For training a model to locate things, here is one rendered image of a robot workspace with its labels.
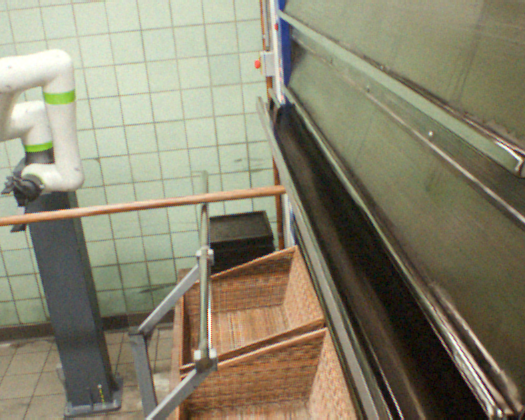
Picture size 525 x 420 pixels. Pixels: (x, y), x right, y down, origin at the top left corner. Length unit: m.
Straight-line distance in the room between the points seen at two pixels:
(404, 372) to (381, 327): 0.10
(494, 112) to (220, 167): 2.73
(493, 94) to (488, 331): 0.26
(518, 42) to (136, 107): 2.73
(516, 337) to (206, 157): 2.72
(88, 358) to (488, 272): 2.45
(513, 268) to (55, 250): 2.28
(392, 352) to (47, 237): 2.09
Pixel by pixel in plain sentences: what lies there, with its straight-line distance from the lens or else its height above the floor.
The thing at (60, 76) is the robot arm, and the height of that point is 1.58.
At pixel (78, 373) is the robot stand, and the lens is 3.08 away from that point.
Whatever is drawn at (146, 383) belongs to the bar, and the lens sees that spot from 1.92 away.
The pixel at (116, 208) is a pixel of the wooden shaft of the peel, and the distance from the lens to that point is 2.06.
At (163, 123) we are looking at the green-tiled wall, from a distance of 3.25.
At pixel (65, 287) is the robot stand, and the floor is 0.66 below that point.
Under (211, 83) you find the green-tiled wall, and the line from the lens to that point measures 3.21.
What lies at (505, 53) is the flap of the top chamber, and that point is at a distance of 0.67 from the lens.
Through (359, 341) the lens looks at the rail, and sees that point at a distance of 0.82.
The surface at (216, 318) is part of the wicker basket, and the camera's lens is 2.54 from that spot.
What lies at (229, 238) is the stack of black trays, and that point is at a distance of 2.57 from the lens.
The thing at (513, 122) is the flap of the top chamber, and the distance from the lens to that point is 0.61.
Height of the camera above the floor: 1.90
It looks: 22 degrees down
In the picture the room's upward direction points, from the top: 5 degrees counter-clockwise
